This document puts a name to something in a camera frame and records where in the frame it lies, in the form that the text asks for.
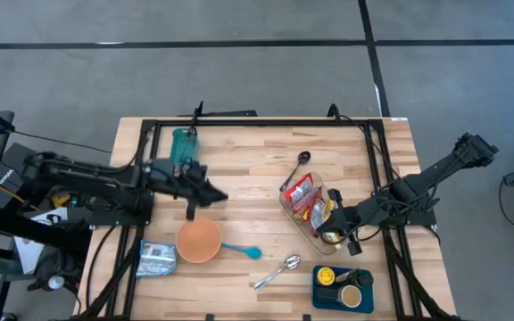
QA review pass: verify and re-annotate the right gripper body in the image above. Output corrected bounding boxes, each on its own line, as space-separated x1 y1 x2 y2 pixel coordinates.
327 188 368 258

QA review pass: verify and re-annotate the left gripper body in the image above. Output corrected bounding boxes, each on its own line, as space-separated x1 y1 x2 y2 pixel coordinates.
176 177 209 222

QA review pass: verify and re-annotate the roast beef ramen packet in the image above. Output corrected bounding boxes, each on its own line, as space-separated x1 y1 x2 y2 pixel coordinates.
304 198 328 238

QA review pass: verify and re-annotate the yellow noodle packet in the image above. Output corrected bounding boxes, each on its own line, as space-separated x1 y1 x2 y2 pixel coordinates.
321 198 345 251

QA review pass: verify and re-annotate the yellow lid seasoning jar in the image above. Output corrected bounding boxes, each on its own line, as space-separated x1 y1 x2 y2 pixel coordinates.
315 266 336 287

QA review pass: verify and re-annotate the small teal plastic bin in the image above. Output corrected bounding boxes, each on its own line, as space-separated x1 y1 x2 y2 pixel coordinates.
170 128 199 166

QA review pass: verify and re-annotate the red yellow ramen packet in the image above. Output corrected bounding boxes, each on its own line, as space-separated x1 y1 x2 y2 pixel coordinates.
282 172 315 206

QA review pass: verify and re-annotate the shiny silver spoon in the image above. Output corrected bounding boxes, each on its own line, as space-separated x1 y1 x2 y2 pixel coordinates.
252 254 302 291

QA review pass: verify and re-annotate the black pepper tin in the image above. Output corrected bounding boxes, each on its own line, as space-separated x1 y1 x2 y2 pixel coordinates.
317 286 341 303

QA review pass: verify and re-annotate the tan lid jar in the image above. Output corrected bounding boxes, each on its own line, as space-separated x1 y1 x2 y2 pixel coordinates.
339 284 364 309

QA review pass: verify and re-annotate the silver blue food packet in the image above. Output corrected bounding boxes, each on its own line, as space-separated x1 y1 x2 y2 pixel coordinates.
135 240 178 279

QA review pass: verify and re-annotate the clear plastic container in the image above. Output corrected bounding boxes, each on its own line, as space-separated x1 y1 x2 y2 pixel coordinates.
278 171 365 256

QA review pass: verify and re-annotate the teal rectangular tray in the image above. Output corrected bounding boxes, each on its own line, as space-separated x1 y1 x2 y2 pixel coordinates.
311 265 376 315

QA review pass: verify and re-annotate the white paper sheet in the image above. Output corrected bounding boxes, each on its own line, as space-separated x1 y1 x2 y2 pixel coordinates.
13 207 69 276

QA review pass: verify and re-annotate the black box white print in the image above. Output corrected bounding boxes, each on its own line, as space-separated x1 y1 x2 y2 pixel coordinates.
0 142 39 210

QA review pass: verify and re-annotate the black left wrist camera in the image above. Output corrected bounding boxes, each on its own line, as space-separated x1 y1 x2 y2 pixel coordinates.
184 160 209 180

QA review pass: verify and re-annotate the black bracket bar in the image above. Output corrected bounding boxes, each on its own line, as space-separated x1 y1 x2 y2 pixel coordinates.
191 101 258 119

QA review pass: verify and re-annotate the black metal table frame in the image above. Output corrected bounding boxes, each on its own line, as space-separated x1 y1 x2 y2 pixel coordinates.
76 116 459 321

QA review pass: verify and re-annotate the black cable loop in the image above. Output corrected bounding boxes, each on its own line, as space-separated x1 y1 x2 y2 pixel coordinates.
327 103 365 124

